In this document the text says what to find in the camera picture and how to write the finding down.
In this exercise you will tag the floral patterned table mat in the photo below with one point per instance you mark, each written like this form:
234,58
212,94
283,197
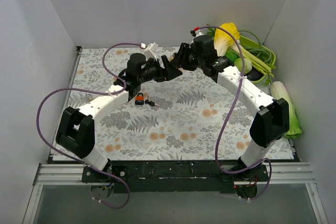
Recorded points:
185,125

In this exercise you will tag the black key with ring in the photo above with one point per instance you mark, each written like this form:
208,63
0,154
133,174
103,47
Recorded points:
151,103

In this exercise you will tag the green plastic basket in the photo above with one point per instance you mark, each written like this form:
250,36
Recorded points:
267,78

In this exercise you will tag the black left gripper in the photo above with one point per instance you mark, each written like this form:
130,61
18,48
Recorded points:
163,70

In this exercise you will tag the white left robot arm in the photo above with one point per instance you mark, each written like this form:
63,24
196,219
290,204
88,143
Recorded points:
76,132

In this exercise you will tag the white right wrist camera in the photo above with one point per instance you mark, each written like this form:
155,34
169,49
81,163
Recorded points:
196,32

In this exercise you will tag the pale celery stalks toy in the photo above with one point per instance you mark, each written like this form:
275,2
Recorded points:
256,63

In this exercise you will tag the yellow napa cabbage toy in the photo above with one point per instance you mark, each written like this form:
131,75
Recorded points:
222,41

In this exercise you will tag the green long beans toy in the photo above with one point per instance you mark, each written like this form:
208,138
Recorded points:
257,50

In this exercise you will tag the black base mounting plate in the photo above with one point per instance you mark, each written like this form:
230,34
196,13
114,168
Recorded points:
171,176

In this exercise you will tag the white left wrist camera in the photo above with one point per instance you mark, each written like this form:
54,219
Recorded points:
150,50

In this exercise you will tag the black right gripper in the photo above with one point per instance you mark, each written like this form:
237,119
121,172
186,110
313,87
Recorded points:
185,56

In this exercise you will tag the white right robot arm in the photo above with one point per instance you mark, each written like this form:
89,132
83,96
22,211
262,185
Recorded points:
271,116

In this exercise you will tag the aluminium frame rail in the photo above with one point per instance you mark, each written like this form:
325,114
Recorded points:
281,173

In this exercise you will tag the round green cabbage toy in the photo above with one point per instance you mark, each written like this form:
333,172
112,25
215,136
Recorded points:
244,65

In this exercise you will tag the purple eggplant toy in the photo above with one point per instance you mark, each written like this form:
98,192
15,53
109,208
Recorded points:
254,75

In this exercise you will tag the green napa cabbage toy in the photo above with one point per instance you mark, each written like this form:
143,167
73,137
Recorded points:
278,90

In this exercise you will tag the green parsley leaf toy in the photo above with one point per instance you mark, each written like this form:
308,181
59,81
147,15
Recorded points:
210,30

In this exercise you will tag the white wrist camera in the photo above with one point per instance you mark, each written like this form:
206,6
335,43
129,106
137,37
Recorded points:
150,50
196,32

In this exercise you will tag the dark green vegetable toy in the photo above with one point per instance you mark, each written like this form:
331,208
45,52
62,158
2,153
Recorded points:
232,56

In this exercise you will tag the orange and black padlock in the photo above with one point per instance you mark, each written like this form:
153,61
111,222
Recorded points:
139,99

